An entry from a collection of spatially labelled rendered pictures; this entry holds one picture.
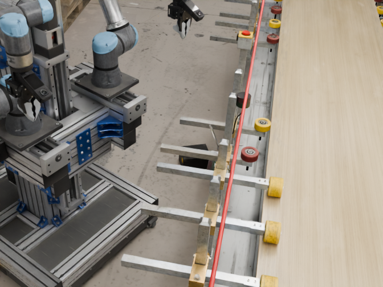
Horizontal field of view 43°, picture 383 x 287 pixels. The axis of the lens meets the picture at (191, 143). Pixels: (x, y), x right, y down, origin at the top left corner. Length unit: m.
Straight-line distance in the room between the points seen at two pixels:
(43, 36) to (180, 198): 1.56
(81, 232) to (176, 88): 1.97
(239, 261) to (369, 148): 0.82
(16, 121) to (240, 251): 1.09
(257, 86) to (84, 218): 1.40
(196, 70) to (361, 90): 2.14
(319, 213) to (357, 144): 0.54
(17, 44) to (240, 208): 1.31
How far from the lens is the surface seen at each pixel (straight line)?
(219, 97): 4.30
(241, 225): 1.82
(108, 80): 2.37
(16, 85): 1.64
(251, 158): 2.21
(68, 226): 2.84
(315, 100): 2.70
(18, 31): 1.54
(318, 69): 3.02
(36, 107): 1.70
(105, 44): 2.29
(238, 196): 2.42
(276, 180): 2.00
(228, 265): 2.13
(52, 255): 2.73
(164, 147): 2.29
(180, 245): 3.00
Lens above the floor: 2.28
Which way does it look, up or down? 38 degrees down
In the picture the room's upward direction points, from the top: 4 degrees clockwise
